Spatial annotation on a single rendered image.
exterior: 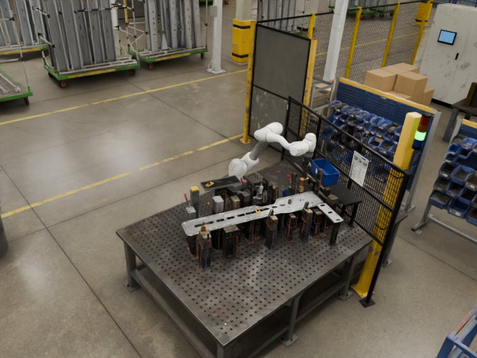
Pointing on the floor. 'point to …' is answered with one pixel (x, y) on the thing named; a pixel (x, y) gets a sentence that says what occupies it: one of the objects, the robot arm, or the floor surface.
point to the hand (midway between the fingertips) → (304, 174)
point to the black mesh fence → (351, 185)
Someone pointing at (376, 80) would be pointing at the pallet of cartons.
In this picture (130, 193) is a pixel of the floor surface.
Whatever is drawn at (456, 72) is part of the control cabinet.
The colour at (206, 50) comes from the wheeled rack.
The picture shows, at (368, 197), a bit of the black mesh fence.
